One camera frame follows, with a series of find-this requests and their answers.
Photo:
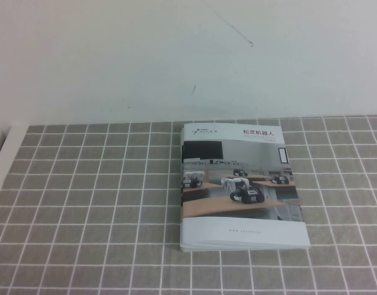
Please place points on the white AgileX brochure book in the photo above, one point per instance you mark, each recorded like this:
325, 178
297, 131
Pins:
237, 172

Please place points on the grey checked tablecloth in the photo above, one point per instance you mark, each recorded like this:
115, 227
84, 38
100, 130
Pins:
84, 215

